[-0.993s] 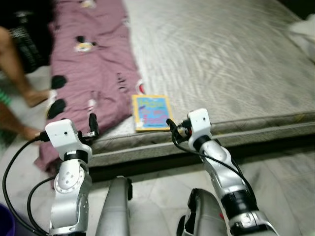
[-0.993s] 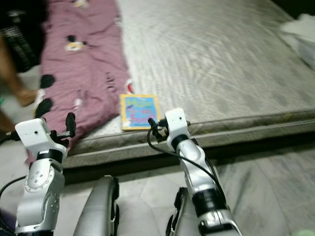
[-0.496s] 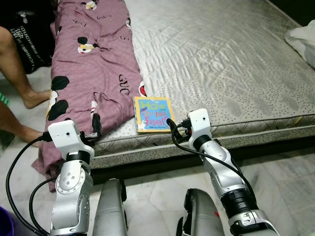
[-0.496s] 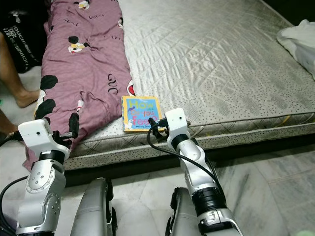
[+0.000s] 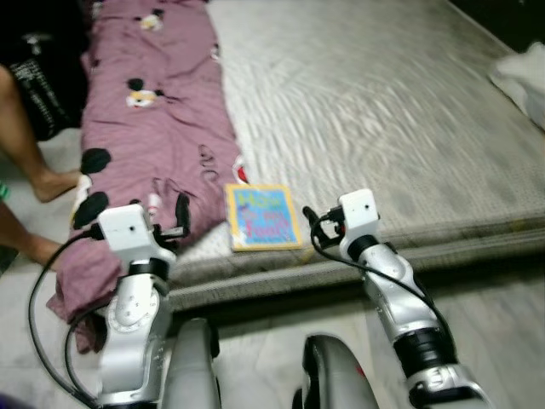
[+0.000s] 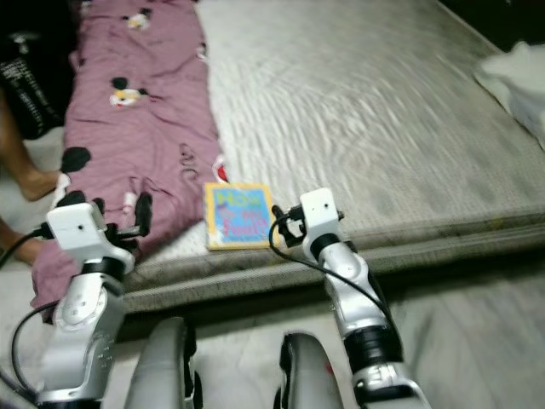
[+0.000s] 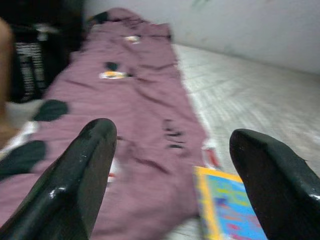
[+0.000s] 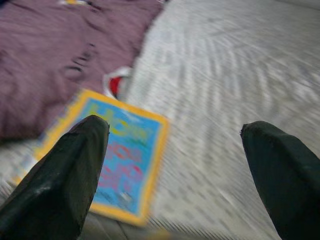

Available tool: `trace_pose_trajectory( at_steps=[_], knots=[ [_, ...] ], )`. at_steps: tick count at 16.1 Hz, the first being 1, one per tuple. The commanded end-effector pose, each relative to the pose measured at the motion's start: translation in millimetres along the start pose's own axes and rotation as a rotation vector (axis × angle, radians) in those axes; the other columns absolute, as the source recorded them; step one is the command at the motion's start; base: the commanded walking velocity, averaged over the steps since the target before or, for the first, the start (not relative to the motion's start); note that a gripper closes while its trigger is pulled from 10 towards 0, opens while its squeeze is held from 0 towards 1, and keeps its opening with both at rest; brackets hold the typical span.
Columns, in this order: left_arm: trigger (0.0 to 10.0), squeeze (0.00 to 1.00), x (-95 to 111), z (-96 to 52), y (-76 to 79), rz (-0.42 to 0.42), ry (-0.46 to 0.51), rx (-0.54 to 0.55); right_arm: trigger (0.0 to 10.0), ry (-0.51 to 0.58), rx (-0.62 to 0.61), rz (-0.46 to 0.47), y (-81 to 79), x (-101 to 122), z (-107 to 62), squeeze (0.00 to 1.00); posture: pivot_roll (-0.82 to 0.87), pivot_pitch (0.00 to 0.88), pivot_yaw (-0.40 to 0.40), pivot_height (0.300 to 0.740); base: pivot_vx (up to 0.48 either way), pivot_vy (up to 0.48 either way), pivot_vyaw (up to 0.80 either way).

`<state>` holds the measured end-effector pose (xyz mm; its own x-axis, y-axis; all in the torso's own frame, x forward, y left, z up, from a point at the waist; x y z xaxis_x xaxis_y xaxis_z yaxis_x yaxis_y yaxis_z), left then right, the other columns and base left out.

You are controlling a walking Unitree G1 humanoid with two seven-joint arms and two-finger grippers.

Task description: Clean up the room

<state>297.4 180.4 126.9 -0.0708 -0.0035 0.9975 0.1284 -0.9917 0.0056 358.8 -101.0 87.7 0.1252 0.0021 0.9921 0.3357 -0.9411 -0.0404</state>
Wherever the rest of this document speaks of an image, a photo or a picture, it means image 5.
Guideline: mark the colourful children's book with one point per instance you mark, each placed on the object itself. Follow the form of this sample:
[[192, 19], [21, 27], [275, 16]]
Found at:
[[264, 217]]

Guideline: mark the white pillow with green print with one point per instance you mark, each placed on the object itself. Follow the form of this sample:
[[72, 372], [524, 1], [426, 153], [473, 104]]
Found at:
[[524, 85]]

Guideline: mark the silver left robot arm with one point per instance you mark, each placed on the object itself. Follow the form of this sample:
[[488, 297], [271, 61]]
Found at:
[[132, 332]]

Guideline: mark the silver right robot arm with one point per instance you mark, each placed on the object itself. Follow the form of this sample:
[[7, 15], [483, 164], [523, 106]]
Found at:
[[396, 298]]

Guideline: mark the mauve cartoon print blanket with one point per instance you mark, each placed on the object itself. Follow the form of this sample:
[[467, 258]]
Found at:
[[153, 128]]

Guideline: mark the grey quilted mattress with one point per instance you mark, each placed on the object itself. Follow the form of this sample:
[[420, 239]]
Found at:
[[366, 111]]

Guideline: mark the silver left robot leg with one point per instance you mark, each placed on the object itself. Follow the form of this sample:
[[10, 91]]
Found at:
[[189, 366]]

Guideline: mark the silver robot leg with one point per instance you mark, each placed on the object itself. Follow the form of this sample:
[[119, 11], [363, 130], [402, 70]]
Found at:
[[336, 375], [189, 366]]

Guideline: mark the grey dotted bed base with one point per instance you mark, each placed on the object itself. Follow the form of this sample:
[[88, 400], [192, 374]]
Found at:
[[477, 256]]

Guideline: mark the silver right robot leg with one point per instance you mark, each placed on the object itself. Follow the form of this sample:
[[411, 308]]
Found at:
[[336, 375]]

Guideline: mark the person in black clothes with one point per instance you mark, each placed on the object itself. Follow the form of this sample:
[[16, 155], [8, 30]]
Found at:
[[17, 128]]

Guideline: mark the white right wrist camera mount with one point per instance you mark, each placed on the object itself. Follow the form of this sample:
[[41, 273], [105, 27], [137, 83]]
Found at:
[[358, 217]]

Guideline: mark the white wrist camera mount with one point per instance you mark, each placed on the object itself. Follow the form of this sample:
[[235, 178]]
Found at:
[[126, 226], [358, 217]]

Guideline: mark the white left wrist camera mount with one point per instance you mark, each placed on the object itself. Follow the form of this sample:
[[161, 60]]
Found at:
[[126, 226]]

